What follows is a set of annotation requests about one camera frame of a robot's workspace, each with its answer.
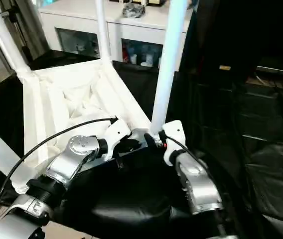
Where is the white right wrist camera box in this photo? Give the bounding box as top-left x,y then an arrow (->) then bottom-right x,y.
158,120 -> 187,167

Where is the white plastic table top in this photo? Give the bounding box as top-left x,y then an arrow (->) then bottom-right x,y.
13,59 -> 155,196

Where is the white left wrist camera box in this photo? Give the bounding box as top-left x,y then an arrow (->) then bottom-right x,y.
101,118 -> 133,161

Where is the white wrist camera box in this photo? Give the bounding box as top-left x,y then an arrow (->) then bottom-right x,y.
158,120 -> 187,167
101,118 -> 133,161

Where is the grey metal rack frame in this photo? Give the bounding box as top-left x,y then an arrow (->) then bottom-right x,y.
0,0 -> 48,71

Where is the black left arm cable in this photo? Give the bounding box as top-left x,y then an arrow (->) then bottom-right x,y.
0,117 -> 119,235

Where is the grey crumpled bundle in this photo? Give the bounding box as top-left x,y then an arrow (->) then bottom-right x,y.
122,2 -> 147,18

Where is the black work mat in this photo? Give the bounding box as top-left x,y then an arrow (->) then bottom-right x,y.
0,47 -> 283,239

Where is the black flat device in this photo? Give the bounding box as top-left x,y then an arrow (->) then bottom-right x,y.
254,65 -> 283,83

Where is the white glass-door cabinet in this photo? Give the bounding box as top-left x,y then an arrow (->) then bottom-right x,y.
36,0 -> 195,73

